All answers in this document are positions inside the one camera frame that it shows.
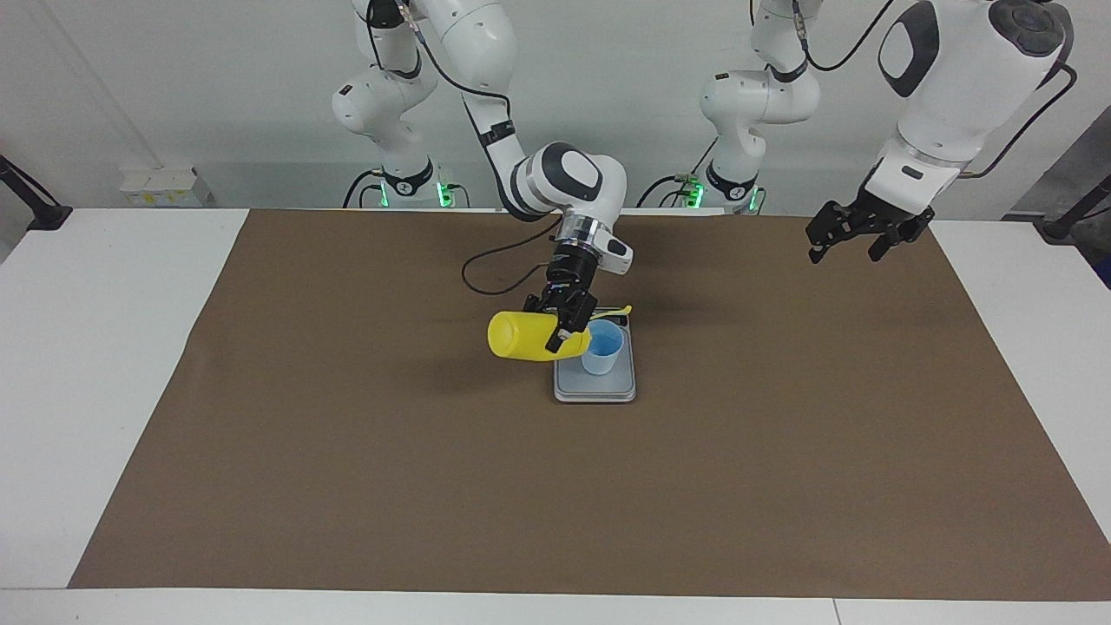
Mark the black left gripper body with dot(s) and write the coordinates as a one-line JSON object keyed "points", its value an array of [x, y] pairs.
{"points": [[885, 213]]}

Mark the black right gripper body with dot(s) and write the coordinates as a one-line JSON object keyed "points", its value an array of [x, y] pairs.
{"points": [[568, 282]]}

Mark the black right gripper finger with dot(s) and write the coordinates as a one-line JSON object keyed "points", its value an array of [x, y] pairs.
{"points": [[535, 305], [575, 328]]}

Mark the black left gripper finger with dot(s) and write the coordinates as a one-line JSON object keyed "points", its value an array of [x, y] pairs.
{"points": [[831, 224], [907, 227]]}

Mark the yellow squeeze bottle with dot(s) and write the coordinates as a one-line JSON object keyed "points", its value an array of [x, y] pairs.
{"points": [[521, 337]]}

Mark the light blue plastic cup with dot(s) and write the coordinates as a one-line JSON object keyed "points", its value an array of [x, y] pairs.
{"points": [[605, 358]]}

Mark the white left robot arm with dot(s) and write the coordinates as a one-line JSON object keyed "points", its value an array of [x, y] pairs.
{"points": [[955, 95]]}

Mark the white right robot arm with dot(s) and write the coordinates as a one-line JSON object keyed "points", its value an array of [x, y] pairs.
{"points": [[564, 178]]}

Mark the silver digital kitchen scale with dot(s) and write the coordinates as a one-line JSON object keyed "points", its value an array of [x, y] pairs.
{"points": [[594, 389]]}

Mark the black clamp stand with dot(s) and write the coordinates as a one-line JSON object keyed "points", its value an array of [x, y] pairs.
{"points": [[48, 215], [1063, 227]]}

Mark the brown paper mat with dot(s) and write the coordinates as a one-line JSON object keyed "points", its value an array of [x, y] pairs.
{"points": [[521, 486]]}

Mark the blue object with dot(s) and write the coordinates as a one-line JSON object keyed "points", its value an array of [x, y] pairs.
{"points": [[1105, 271]]}

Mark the white wall socket strip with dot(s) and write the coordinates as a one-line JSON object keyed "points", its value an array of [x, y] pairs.
{"points": [[165, 187]]}

